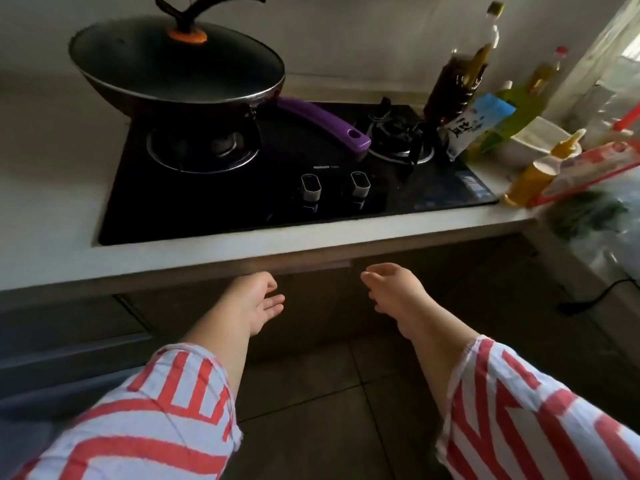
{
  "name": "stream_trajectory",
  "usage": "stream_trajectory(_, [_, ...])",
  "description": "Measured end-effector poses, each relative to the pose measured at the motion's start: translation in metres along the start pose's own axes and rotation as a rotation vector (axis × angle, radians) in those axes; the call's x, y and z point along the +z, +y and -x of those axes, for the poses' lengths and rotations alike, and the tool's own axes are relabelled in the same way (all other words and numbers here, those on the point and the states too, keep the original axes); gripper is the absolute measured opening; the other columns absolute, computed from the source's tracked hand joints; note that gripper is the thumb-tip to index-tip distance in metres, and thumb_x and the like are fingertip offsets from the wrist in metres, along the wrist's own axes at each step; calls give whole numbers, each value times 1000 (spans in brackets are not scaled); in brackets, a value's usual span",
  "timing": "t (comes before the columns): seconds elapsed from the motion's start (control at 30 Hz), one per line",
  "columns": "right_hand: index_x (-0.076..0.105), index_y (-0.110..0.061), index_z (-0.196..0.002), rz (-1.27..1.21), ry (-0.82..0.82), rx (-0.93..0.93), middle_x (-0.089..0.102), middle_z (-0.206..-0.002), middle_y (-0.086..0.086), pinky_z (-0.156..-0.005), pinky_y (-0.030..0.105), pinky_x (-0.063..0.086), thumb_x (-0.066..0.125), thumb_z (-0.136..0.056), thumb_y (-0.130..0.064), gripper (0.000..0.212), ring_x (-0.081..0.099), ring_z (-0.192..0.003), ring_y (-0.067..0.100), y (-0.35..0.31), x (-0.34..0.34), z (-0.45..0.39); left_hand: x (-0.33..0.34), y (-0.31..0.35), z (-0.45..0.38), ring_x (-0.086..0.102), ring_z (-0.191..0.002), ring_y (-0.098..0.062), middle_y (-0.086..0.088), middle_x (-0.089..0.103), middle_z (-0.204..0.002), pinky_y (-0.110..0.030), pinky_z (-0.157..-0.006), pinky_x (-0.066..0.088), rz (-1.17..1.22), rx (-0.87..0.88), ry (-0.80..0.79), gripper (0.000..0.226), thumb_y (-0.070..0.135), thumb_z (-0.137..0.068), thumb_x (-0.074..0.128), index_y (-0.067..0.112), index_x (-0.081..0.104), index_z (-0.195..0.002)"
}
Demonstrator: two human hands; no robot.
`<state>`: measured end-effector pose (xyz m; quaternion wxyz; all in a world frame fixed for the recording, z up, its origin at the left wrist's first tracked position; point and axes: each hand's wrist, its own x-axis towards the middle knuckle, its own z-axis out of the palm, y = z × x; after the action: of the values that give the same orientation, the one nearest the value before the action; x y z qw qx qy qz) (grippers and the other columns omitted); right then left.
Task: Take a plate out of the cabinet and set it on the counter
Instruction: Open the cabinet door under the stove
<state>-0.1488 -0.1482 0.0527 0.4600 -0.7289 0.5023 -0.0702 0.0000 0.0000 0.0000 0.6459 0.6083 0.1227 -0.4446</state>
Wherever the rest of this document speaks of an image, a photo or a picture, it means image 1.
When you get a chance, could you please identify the blue white seasoning packet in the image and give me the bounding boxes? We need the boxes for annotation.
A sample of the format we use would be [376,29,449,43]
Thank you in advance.
[442,93,517,162]

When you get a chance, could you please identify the round gas burner under wok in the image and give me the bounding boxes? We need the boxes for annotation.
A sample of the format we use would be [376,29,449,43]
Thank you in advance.
[145,117,262,175]

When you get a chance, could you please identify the person's right forearm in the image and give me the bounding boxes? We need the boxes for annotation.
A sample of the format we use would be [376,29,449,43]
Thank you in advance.
[397,315,482,421]

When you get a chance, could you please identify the red capped yellow bottle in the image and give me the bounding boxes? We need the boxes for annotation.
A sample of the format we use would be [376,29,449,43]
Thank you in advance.
[524,46,571,96]

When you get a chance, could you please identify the red white striped left sleeve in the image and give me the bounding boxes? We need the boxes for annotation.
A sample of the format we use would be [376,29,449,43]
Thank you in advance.
[10,343,244,480]

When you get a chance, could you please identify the white bowl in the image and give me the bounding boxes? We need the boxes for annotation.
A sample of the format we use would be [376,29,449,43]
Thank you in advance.
[509,116,584,156]

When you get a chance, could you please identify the black power cable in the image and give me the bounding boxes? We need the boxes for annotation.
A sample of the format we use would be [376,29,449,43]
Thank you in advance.
[557,278,639,316]

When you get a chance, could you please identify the person's right hand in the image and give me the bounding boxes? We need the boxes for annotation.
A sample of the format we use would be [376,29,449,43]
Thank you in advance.
[360,263,436,341]

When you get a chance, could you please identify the glass lid with black handle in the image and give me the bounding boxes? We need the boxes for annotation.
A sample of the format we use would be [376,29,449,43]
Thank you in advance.
[69,0,286,104]

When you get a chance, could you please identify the plastic bag of greens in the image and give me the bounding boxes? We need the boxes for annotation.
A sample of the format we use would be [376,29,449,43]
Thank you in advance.
[544,167,640,283]

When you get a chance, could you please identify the grey cabinet drawers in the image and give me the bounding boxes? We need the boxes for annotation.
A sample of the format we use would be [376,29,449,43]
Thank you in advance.
[0,294,153,425]

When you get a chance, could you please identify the dark wok with purple handle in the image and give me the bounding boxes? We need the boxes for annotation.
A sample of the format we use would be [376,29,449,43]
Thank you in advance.
[75,70,372,155]

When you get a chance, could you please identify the black glass gas stove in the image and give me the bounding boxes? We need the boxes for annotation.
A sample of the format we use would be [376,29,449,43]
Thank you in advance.
[97,101,500,247]

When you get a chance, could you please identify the person's left forearm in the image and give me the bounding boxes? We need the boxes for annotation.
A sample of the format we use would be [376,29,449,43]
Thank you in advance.
[182,299,252,396]

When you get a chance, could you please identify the silver stove knob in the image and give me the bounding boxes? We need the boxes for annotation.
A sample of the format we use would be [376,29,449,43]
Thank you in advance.
[300,173,322,203]
[349,171,372,199]

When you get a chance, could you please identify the red white striped sleeve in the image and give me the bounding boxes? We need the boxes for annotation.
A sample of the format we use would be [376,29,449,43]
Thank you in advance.
[435,336,640,480]
[10,343,244,480]

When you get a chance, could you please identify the person's left hand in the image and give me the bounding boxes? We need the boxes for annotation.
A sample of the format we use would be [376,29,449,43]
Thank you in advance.
[219,271,286,338]

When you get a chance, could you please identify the green plastic bottle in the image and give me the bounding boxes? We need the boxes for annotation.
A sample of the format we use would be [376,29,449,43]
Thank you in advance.
[479,81,547,151]

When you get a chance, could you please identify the tall dark oil bottle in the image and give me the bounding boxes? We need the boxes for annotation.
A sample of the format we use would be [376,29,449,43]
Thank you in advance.
[423,1,505,129]

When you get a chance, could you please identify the dark cabinet door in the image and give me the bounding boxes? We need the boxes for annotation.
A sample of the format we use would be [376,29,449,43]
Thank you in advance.
[120,235,541,365]

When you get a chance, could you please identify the yellow squeeze bottle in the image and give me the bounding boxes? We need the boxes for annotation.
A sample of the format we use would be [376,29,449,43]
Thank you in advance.
[503,128,587,209]

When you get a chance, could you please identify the red white striped right sleeve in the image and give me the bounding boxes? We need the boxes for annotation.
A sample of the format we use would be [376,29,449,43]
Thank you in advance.
[435,336,640,480]

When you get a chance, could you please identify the red white food package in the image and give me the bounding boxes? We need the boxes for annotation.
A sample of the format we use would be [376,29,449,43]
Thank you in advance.
[529,140,640,208]

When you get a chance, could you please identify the gas burner with black grate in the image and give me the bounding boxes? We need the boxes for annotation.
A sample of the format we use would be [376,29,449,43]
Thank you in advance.
[366,97,442,166]

